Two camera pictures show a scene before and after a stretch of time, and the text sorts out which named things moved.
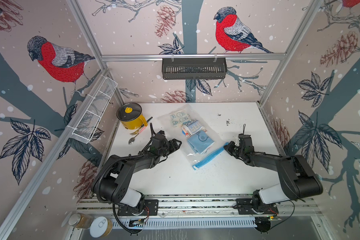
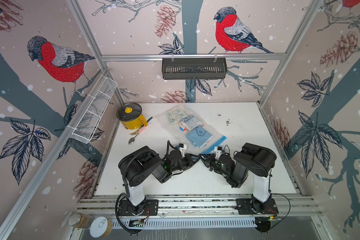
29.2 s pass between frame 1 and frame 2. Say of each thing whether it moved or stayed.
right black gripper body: moved
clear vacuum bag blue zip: moved
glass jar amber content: stayed
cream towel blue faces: moved
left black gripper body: moved
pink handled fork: stayed
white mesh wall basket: stayed
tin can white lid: stayed
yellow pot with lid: stayed
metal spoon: stayed
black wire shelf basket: stayed
